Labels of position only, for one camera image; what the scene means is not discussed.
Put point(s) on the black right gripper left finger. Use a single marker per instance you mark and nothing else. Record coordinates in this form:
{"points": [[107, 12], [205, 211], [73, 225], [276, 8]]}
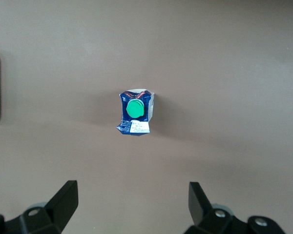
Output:
{"points": [[61, 207]]}

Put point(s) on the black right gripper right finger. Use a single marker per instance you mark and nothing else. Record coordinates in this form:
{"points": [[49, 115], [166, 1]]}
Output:
{"points": [[200, 209]]}

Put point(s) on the blue milk carton green cap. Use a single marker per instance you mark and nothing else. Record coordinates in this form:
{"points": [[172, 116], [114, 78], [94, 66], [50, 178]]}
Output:
{"points": [[134, 109]]}

